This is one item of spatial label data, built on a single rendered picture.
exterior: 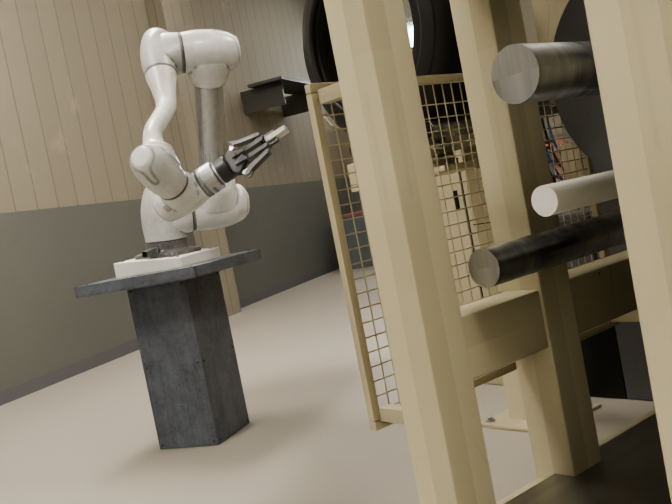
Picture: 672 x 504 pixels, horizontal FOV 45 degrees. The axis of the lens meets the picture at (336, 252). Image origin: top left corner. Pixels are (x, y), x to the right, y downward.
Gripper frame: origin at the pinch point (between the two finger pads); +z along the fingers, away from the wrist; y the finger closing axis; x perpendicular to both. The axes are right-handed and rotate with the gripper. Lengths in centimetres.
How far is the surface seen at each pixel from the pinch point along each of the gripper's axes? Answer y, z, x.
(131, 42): -323, -95, -317
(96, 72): -284, -120, -276
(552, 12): 22, 78, 14
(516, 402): 94, 17, -51
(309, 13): -19.3, 26.4, 12.7
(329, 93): 37, 19, 68
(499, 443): 103, 7, -37
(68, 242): -160, -182, -249
